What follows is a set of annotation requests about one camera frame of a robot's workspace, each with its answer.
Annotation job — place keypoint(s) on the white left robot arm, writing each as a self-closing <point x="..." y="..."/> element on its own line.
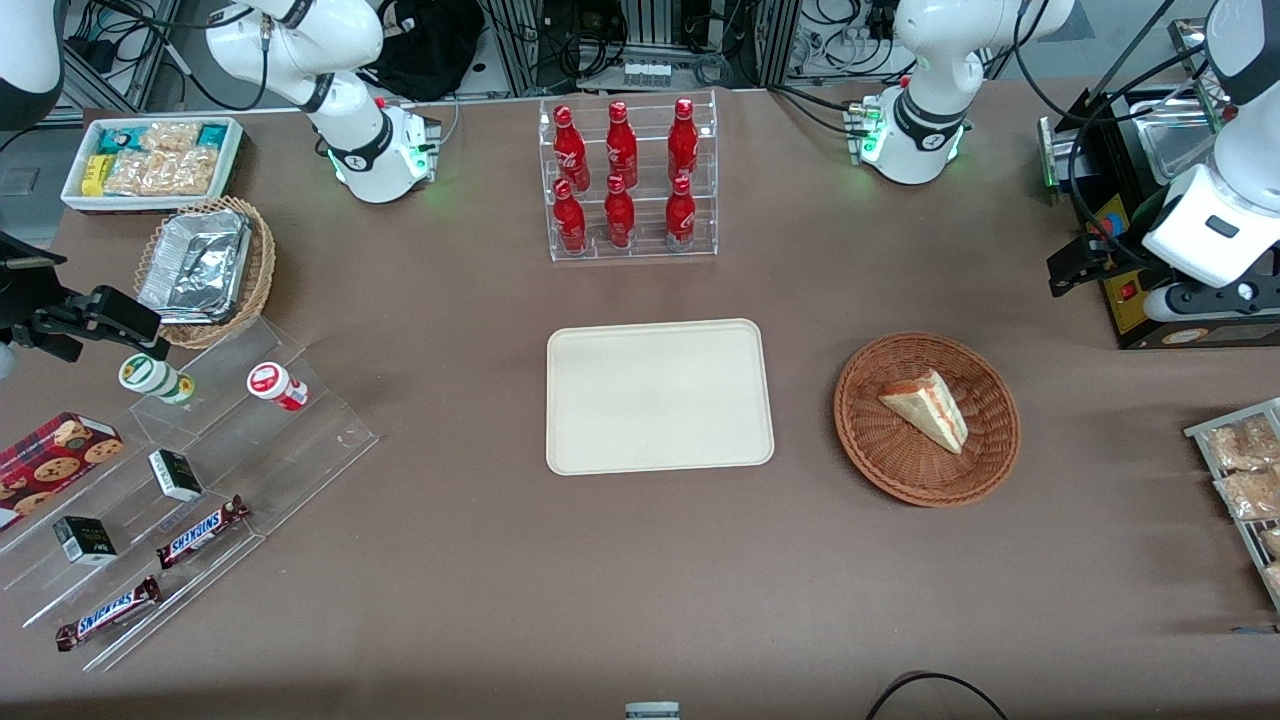
<point x="920" y="130"/>

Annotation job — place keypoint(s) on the clear bagged pastry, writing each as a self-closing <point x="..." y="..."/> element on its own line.
<point x="1275" y="578"/>
<point x="1245" y="445"/>
<point x="1272" y="542"/>
<point x="1250" y="492"/>

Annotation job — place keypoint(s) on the small grey device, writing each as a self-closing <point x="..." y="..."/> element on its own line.
<point x="652" y="711"/>

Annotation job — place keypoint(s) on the round brown wicker basket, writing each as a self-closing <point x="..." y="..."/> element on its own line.
<point x="900" y="470"/>

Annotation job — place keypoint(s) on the small clear cracker bag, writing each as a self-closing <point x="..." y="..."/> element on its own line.
<point x="170" y="135"/>

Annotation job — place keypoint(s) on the red cola bottle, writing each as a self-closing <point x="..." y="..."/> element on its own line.
<point x="680" y="218"/>
<point x="620" y="218"/>
<point x="683" y="145"/>
<point x="571" y="150"/>
<point x="570" y="222"/>
<point x="622" y="148"/>

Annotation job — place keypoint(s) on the steel warmer pan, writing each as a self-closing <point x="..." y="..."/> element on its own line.
<point x="1180" y="145"/>

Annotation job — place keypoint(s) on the cream rectangular tray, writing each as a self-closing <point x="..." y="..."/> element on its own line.
<point x="660" y="400"/>

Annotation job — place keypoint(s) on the yellow snack packet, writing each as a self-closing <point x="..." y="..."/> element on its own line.
<point x="95" y="175"/>

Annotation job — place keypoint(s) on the teal snack packet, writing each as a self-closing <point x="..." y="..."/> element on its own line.
<point x="212" y="134"/>
<point x="118" y="138"/>

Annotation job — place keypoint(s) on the aluminium frame rack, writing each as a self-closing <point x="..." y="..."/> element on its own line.
<point x="520" y="50"/>

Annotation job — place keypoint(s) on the small black carton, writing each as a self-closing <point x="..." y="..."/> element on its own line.
<point x="85" y="541"/>
<point x="175" y="475"/>

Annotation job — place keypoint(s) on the red cookie box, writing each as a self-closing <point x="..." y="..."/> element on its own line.
<point x="50" y="462"/>

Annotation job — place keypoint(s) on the clear acrylic step display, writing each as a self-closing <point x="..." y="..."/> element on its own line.
<point x="300" y="450"/>

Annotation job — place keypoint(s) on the snickers bar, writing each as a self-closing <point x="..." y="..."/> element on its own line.
<point x="108" y="613"/>
<point x="203" y="531"/>

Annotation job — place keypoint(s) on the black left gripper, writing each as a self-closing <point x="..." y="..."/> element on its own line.
<point x="1103" y="249"/>

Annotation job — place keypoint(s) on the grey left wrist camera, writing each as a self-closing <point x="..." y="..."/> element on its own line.
<point x="1200" y="303"/>

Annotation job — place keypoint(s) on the green lid white cup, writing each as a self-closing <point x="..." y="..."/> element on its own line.
<point x="150" y="376"/>

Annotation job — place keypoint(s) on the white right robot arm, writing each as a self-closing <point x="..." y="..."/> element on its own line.
<point x="370" y="150"/>

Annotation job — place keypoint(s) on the black bag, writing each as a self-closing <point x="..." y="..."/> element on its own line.
<point x="430" y="45"/>

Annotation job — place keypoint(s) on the clear acrylic bottle rack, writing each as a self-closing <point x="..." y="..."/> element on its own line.
<point x="645" y="255"/>

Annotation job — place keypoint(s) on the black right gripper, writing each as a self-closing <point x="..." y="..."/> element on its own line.
<point x="22" y="297"/>

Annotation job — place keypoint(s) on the black food warmer machine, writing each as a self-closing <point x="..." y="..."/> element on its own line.
<point x="1130" y="310"/>

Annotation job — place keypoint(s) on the red lid white cup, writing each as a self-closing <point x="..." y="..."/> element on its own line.
<point x="275" y="385"/>

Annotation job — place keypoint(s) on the light oval wicker basket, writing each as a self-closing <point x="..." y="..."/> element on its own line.
<point x="262" y="270"/>

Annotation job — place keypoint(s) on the red emergency button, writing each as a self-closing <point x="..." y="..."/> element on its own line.
<point x="1112" y="226"/>

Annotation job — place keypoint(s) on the white rectangular snack bin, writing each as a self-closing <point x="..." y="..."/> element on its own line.
<point x="75" y="195"/>

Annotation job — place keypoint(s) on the aluminium foil tray stack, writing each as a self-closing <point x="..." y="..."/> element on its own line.
<point x="195" y="265"/>

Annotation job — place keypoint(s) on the triangular sandwich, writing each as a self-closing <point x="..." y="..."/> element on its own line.
<point x="930" y="410"/>

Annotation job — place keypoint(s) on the large clear cracker bag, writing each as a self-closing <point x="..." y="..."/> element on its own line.
<point x="165" y="172"/>

